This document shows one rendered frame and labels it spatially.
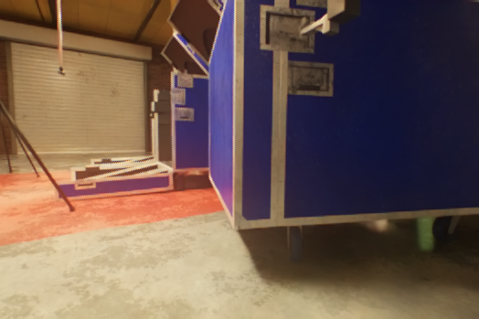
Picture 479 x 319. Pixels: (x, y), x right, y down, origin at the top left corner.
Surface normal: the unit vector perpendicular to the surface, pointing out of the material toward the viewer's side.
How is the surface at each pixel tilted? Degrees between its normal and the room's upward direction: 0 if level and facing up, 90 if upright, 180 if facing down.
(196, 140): 90
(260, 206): 90
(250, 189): 90
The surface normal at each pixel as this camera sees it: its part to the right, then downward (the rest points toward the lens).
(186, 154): 0.45, 0.08
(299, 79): 0.19, 0.08
